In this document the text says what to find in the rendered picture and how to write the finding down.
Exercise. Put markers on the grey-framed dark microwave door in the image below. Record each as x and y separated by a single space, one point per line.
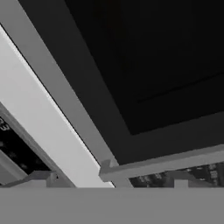
151 73

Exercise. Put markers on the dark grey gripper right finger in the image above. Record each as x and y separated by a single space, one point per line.
181 176

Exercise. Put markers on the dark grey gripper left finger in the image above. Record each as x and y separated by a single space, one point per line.
40 176

